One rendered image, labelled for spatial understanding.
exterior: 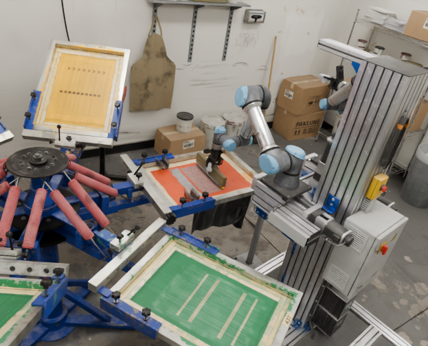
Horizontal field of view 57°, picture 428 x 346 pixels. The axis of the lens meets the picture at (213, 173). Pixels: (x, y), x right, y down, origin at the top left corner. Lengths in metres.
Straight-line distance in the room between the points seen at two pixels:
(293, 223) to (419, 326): 1.87
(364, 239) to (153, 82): 3.06
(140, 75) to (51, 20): 1.02
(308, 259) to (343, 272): 0.28
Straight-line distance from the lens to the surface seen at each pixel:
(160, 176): 2.76
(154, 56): 4.49
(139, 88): 4.52
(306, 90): 5.55
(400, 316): 3.79
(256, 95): 2.29
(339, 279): 2.51
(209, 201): 2.50
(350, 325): 3.20
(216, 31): 4.85
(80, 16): 4.16
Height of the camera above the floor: 2.48
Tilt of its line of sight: 32 degrees down
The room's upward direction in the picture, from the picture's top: 10 degrees clockwise
